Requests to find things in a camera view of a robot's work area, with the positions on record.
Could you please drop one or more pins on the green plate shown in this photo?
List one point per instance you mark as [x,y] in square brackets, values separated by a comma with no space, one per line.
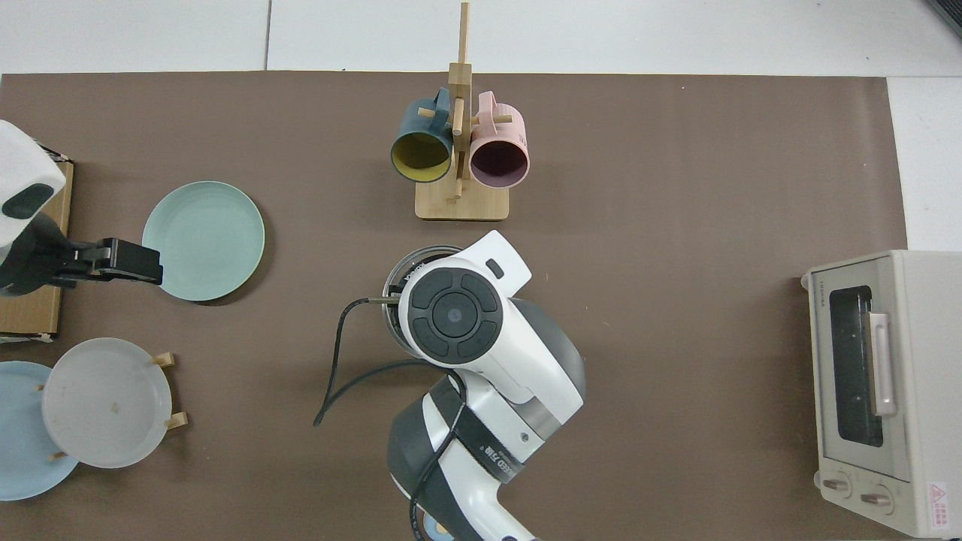
[203,240]

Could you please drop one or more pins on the brown table cloth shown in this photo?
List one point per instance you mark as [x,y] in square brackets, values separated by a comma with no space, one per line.
[676,338]

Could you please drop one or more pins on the small blue round thing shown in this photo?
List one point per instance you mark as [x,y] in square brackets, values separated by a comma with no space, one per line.
[440,530]

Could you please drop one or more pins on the wooden plate rack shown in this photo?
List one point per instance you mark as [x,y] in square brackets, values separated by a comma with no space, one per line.
[178,421]

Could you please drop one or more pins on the dark grey equipment edge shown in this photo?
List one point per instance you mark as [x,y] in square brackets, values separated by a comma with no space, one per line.
[948,13]

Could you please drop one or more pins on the dark teal cup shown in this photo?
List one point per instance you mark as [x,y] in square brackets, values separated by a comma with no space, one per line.
[421,124]

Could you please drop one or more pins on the wooden cup stand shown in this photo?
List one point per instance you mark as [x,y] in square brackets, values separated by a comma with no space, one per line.
[462,203]

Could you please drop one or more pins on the grey plate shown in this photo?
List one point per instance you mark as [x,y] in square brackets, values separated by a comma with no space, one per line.
[105,402]

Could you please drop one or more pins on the light blue plate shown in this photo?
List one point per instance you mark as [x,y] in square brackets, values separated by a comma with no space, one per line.
[19,443]

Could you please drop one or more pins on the glass lid with blue knob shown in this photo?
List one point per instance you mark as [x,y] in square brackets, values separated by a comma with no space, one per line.
[421,252]

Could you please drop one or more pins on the pink cup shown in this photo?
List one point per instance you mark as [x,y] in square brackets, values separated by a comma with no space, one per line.
[500,131]

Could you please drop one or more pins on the pale toaster oven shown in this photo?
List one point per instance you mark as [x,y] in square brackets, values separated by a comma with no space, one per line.
[849,466]

